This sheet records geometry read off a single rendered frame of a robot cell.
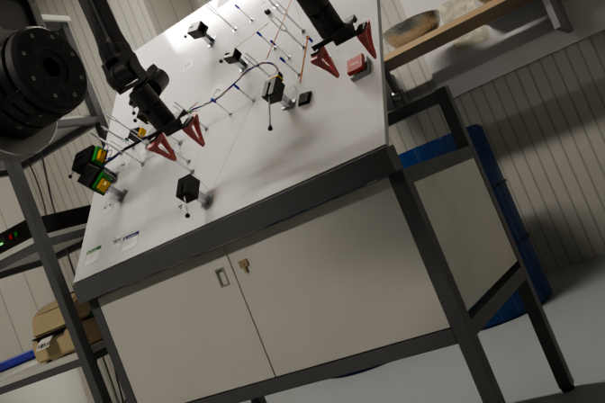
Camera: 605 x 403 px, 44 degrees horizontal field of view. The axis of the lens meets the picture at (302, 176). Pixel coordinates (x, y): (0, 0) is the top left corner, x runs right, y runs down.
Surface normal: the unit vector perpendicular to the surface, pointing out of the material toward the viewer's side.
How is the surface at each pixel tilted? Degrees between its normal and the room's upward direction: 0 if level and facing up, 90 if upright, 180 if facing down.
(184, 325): 90
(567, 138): 90
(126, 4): 90
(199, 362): 90
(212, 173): 50
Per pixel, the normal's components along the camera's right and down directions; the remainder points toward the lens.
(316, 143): -0.62, -0.48
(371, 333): -0.49, 0.14
